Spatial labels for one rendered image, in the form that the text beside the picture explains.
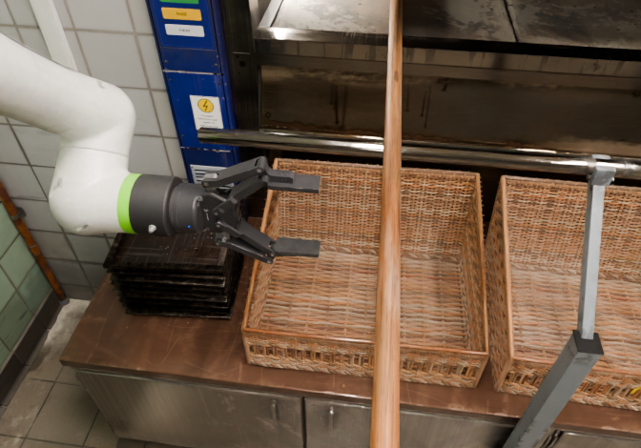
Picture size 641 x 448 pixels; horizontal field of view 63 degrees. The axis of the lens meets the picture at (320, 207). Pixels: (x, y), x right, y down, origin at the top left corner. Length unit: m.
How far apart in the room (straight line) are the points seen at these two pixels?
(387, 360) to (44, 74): 0.54
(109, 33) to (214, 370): 0.85
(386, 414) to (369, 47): 0.87
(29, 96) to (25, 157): 1.11
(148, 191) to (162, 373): 0.67
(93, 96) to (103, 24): 0.62
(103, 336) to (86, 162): 0.73
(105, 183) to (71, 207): 0.06
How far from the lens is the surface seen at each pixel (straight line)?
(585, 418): 1.40
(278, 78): 1.35
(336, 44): 1.25
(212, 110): 1.38
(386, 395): 0.60
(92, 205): 0.82
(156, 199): 0.78
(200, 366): 1.35
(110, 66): 1.47
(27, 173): 1.88
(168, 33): 1.31
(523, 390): 1.35
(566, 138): 1.42
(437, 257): 1.54
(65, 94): 0.77
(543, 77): 1.32
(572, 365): 1.05
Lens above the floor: 1.74
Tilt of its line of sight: 44 degrees down
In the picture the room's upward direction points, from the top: straight up
